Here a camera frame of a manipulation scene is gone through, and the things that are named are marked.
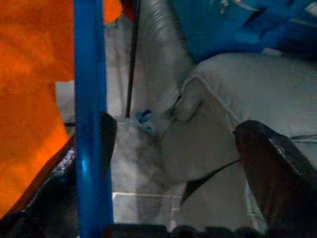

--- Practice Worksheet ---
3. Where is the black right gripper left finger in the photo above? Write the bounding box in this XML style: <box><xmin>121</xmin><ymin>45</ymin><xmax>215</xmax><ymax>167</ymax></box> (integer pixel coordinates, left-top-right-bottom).
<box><xmin>0</xmin><ymin>111</ymin><xmax>118</xmax><ymax>238</ymax></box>

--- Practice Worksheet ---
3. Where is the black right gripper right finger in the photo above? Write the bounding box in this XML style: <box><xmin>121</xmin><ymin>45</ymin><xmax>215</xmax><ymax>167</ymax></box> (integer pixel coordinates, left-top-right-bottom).
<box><xmin>232</xmin><ymin>119</ymin><xmax>317</xmax><ymax>238</ymax></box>

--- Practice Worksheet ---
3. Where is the blue plastic hanger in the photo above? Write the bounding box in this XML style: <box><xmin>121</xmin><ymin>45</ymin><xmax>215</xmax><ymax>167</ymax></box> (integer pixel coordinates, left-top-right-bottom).
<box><xmin>73</xmin><ymin>0</ymin><xmax>114</xmax><ymax>238</ymax></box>

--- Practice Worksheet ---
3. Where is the grey leather sofa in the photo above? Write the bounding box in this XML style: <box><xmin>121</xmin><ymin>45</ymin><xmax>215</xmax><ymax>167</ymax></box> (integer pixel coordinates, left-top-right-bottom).
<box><xmin>158</xmin><ymin>47</ymin><xmax>317</xmax><ymax>238</ymax></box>

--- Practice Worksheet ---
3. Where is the orange shirt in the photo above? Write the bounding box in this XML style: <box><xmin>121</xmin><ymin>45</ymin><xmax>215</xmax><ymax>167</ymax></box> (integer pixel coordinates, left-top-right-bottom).
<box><xmin>0</xmin><ymin>0</ymin><xmax>123</xmax><ymax>216</ymax></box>

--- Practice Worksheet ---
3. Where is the small blue white object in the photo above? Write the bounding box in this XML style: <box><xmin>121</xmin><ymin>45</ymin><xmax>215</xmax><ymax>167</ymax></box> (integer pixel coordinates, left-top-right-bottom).
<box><xmin>135</xmin><ymin>109</ymin><xmax>157</xmax><ymax>136</ymax></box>

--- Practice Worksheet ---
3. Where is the black metal drying rack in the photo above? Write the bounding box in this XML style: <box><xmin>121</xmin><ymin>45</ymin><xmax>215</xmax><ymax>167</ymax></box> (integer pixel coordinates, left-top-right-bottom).
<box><xmin>125</xmin><ymin>0</ymin><xmax>142</xmax><ymax>119</ymax></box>

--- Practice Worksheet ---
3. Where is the blue hard suitcase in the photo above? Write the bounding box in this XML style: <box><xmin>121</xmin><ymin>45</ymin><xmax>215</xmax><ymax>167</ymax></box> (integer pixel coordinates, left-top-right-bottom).
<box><xmin>173</xmin><ymin>0</ymin><xmax>317</xmax><ymax>62</ymax></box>

